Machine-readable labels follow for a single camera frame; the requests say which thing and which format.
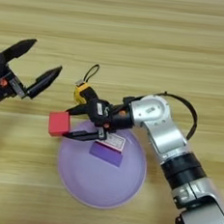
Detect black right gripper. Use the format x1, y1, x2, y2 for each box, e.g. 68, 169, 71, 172
62, 90, 138, 147

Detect yellow black tape measure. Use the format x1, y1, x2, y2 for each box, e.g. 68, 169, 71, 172
72, 61, 102, 108

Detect purple box with white label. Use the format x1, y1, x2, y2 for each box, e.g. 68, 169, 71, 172
88, 130, 128, 168

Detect purple round plate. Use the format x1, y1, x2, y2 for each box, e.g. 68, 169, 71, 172
54, 117, 152, 214

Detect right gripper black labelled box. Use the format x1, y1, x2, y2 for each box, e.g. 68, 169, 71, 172
88, 98, 112, 128

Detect red rectangular block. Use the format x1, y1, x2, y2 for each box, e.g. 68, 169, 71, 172
46, 109, 73, 139

